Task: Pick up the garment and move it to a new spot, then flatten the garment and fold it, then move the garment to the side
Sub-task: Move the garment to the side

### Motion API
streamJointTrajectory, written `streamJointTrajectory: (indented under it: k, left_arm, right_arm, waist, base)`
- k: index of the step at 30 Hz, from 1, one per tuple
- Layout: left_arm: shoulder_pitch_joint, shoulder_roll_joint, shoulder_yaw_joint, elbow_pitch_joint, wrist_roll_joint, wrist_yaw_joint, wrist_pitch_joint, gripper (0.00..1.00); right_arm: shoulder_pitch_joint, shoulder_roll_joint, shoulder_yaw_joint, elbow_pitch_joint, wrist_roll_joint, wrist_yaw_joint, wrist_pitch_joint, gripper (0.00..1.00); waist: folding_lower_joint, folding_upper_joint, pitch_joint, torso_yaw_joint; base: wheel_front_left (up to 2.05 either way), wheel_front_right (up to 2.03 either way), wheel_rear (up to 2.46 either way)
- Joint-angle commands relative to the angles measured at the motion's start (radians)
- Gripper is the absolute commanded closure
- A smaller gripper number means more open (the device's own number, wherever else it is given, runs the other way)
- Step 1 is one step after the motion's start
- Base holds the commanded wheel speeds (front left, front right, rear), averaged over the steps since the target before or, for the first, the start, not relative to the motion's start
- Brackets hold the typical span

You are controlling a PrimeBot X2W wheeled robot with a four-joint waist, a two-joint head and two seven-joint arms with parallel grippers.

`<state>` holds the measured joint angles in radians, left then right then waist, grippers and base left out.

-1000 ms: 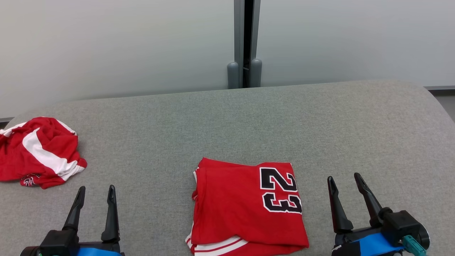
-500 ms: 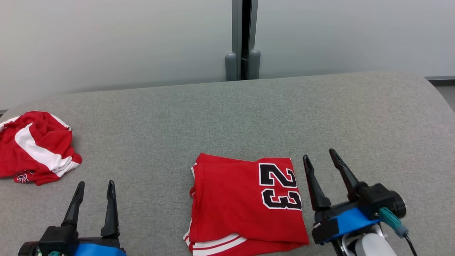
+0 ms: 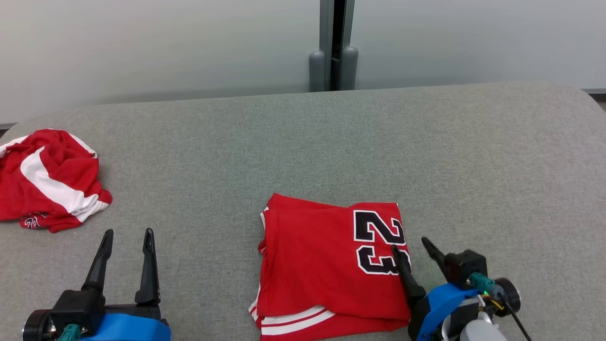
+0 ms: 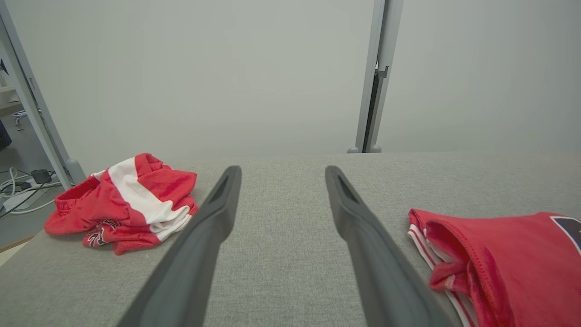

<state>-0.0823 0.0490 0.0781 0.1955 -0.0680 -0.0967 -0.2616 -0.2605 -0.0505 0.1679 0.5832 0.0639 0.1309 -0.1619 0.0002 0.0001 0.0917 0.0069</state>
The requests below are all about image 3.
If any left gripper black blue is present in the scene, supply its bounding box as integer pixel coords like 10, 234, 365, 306
23, 228, 172, 341

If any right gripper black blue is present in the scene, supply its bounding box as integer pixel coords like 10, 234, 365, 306
392, 237, 521, 341

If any red jersey number 23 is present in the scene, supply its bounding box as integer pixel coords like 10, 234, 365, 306
249, 193, 412, 341

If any red shorts white stripe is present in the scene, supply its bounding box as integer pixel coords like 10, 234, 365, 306
0, 129, 113, 233

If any teal connector right gripper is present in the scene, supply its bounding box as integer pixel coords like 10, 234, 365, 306
469, 272, 506, 300

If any teal connector gripper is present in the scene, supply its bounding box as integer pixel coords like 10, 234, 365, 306
57, 323, 82, 341
469, 272, 506, 300

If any teal connector left gripper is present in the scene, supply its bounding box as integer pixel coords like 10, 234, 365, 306
57, 323, 82, 341

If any grey fabric sofa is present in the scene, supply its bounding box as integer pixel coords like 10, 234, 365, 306
0, 81, 606, 341

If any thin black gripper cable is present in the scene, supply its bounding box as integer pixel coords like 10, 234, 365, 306
501, 297, 533, 341

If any grey cylinder post foot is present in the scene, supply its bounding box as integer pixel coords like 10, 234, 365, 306
309, 50, 326, 92
340, 45, 358, 90

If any grey partition post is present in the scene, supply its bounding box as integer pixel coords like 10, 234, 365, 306
320, 0, 356, 91

